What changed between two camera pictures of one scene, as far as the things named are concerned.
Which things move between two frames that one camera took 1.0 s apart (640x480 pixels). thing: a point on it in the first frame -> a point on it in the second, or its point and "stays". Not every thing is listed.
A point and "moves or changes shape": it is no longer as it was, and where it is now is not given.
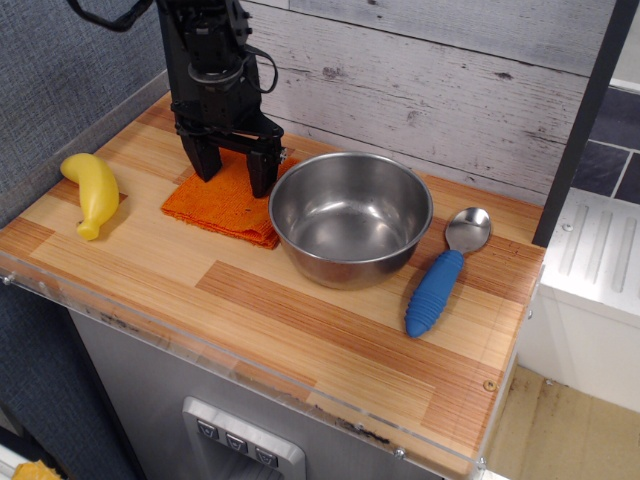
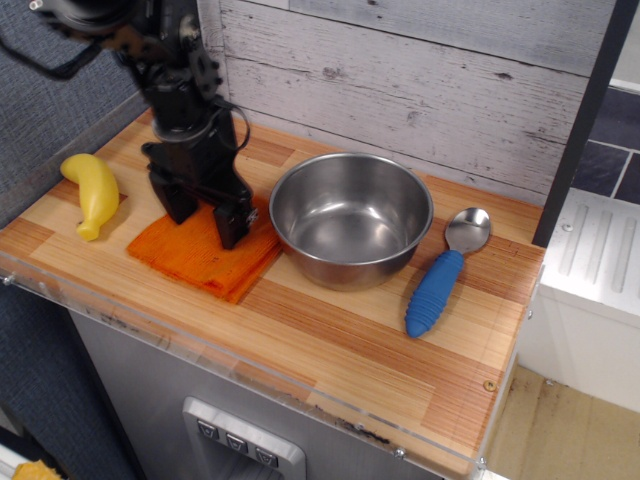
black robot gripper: (214, 102) -> (202, 153)
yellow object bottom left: (37, 470) stays
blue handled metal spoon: (468, 228) stays
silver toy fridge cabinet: (185, 416) stays
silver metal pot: (349, 221) stays
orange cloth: (226, 202) moves or changes shape
